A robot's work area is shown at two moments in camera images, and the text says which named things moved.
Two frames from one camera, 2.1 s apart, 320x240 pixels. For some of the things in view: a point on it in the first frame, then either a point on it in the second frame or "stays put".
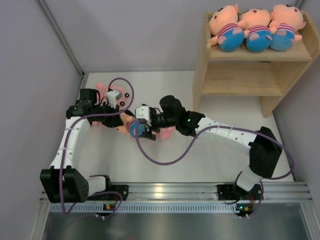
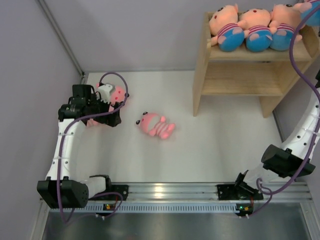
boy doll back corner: x=286 y=19 stays put
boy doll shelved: x=257 y=21 stays put
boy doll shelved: x=229 y=33 stays put
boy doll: x=130 y=125 to x=306 y=8
